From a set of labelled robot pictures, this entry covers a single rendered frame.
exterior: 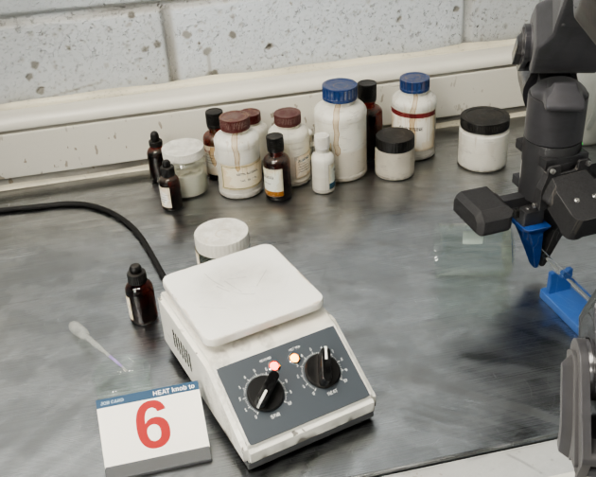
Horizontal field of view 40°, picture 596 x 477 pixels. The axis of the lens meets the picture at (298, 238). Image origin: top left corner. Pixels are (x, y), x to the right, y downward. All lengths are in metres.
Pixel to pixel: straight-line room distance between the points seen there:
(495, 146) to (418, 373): 0.44
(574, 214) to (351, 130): 0.39
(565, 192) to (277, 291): 0.29
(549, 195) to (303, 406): 0.32
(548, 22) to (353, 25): 0.50
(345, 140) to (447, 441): 0.50
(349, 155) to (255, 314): 0.43
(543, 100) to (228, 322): 0.36
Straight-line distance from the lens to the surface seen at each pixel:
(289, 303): 0.75
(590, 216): 0.83
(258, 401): 0.69
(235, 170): 1.08
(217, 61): 1.21
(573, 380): 0.49
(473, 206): 0.84
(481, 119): 1.15
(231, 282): 0.78
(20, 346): 0.91
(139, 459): 0.74
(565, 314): 0.88
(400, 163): 1.12
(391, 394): 0.78
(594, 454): 0.48
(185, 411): 0.74
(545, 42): 0.78
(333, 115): 1.09
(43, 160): 1.21
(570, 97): 0.81
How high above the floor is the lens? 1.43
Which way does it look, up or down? 31 degrees down
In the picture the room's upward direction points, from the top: 3 degrees counter-clockwise
